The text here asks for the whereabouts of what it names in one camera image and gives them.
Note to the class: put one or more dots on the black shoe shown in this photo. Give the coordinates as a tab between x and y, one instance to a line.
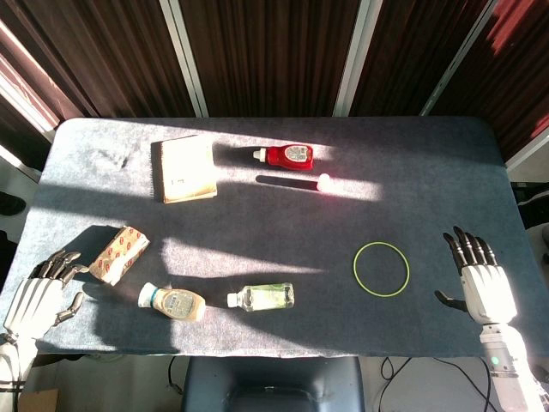
10	204

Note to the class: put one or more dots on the red patterned snack box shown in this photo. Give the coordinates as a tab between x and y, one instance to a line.
118	255

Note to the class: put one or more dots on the red ketchup bottle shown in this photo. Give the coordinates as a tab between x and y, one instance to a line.
287	156

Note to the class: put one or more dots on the brown spiral notebook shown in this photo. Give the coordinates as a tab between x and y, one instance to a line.
186	167

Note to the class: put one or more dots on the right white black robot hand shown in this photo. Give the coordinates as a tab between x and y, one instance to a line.
486	287

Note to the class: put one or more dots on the clear plastic water bottle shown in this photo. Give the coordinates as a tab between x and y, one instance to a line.
263	296

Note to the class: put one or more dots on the brown cardboard box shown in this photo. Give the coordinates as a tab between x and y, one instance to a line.
40	401

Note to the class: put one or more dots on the grey blue table cloth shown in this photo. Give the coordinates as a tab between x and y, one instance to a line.
266	232

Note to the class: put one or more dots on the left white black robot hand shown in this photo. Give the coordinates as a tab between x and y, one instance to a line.
32	296

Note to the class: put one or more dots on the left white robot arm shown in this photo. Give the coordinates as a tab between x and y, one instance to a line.
10	365

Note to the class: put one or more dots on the dark blue chair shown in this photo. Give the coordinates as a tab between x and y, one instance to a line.
270	382

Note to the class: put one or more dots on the beige sauce bottle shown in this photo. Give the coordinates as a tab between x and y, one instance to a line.
176	302

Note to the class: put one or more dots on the white partition post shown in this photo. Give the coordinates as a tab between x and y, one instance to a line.
356	56
184	56
459	56

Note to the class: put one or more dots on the pink white peg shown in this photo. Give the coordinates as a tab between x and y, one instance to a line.
325	182

